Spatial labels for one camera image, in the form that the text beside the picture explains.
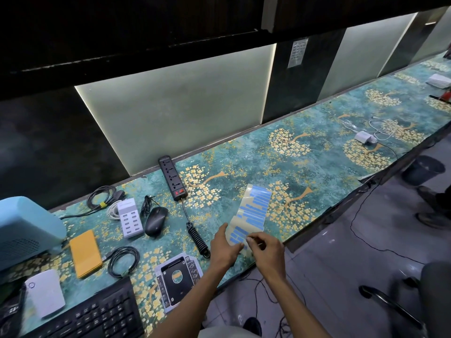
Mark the person's left hand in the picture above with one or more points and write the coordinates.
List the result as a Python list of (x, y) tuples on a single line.
[(220, 251)]

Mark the person's right hand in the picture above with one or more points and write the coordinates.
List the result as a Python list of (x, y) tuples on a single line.
[(269, 258)]

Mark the person's left thumb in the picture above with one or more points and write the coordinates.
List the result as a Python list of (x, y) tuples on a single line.
[(236, 248)]

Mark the person's right thumb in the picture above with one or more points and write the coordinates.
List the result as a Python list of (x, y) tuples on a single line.
[(256, 245)]

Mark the blue label sticker sheet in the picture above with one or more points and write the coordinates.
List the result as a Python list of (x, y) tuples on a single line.
[(254, 205)]

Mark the person's right forearm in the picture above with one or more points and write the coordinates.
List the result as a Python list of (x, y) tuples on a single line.
[(296, 309)]

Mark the person's left forearm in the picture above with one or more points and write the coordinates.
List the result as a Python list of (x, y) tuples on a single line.
[(186, 306)]

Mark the drive caddy in clear packaging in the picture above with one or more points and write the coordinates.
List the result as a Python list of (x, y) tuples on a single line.
[(178, 279)]

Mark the person's black shoe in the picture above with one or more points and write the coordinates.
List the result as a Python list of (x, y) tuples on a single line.
[(252, 326)]

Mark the person's light clothing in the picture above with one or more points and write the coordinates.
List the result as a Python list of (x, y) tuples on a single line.
[(225, 332)]

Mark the black computer mouse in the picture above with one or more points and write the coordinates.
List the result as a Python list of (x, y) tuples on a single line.
[(155, 221)]

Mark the black power strip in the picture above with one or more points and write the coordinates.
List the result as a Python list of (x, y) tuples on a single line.
[(172, 177)]

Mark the teal floral table cover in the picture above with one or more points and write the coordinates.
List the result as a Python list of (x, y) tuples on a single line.
[(317, 161)]

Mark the white multi-port USB charger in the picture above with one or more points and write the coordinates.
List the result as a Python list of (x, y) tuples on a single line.
[(130, 218)]

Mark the yellow power bank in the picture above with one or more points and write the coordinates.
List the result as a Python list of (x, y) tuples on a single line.
[(85, 254)]

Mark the white power adapter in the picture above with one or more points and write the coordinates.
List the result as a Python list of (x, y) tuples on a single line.
[(363, 137)]

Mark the black keyboard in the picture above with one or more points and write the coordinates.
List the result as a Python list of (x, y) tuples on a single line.
[(95, 313)]

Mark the black waste bin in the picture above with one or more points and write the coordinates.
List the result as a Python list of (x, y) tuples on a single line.
[(422, 170)]

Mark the black office chair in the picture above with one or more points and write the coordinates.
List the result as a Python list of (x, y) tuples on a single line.
[(433, 295)]

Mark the white portable drive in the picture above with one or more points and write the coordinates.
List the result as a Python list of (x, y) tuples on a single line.
[(45, 293)]

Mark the white paper notice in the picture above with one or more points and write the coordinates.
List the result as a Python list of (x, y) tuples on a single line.
[(297, 52)]

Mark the light blue device box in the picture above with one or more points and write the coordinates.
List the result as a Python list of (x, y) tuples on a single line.
[(28, 228)]

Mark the black handset device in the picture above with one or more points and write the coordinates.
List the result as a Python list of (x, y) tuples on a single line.
[(10, 313)]

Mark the red object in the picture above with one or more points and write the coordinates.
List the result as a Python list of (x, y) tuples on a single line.
[(446, 95)]

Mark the white flat box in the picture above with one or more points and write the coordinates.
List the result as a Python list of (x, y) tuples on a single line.
[(438, 80)]

